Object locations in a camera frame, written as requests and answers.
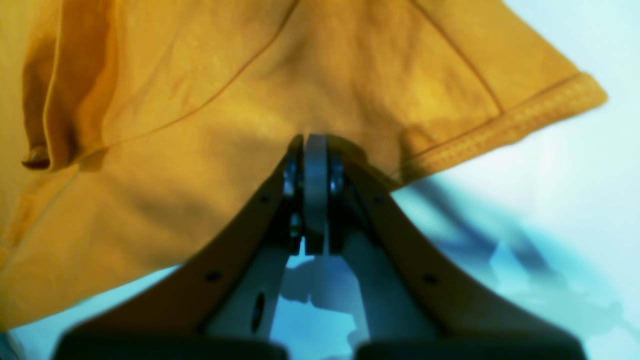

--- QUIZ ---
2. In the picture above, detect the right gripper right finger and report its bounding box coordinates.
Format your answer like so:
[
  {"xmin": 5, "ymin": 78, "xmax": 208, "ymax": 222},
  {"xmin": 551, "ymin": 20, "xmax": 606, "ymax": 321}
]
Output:
[{"xmin": 327, "ymin": 136, "xmax": 586, "ymax": 360}]

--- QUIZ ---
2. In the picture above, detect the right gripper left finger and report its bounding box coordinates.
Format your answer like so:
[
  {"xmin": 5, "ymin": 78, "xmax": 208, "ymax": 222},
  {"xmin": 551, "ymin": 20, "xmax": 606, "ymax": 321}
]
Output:
[{"xmin": 54, "ymin": 135, "xmax": 304, "ymax": 360}]

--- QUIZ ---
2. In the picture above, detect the orange t-shirt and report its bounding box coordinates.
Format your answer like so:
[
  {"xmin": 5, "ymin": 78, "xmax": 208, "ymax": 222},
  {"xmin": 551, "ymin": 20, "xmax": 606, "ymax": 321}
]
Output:
[{"xmin": 1, "ymin": 0, "xmax": 607, "ymax": 332}]

